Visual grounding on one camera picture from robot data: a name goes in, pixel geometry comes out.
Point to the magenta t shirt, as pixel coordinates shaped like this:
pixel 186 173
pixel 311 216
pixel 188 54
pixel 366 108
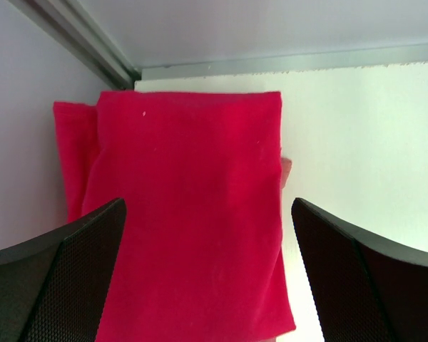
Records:
pixel 201 254

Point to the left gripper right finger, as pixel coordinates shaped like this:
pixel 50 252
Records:
pixel 365 287

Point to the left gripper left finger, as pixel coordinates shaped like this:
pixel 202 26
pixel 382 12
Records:
pixel 54 287

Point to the left aluminium corner post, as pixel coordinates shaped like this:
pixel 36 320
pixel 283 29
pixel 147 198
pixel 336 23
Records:
pixel 74 28

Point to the folded salmon pink t shirt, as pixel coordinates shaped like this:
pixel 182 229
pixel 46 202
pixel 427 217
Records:
pixel 286 165

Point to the folded red t shirt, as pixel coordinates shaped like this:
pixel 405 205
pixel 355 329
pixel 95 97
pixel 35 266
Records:
pixel 77 141

